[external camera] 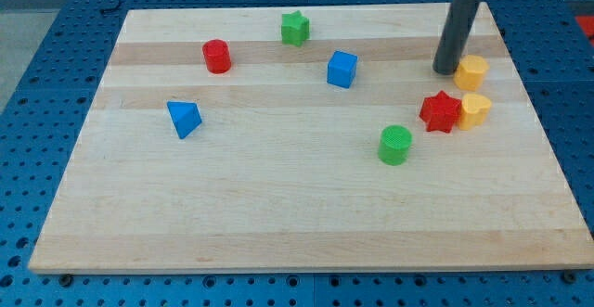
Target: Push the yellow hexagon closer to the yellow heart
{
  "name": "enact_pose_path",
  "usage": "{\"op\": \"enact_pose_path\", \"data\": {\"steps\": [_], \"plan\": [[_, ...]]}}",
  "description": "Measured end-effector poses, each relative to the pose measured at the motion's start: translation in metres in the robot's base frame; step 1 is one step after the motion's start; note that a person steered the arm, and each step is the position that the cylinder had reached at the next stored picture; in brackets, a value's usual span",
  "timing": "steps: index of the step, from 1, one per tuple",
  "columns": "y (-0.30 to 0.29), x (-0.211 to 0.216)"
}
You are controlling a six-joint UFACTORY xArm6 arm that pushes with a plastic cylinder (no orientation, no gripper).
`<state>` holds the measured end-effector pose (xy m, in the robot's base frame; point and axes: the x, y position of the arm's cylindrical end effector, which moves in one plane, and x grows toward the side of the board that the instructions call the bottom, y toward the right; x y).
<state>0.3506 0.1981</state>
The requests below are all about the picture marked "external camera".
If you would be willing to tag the yellow heart block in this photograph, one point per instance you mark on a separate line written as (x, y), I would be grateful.
(474, 110)

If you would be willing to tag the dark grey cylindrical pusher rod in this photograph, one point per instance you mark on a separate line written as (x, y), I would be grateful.
(458, 23)

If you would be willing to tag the blue triangle block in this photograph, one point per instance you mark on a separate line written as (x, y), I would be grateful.
(185, 117)

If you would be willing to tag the green cylinder block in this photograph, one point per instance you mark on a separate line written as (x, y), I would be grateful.
(395, 143)

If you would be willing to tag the wooden board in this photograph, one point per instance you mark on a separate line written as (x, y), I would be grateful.
(283, 174)

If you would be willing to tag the yellow hexagon block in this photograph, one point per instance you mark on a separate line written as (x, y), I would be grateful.
(471, 72)

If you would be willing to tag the red star block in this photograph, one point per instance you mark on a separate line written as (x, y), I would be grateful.
(440, 112)

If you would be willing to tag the red cylinder block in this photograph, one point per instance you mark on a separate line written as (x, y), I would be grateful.
(216, 55)

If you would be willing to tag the blue cube block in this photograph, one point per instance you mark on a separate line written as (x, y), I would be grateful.
(341, 69)

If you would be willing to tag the green star block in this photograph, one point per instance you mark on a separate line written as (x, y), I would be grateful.
(295, 28)

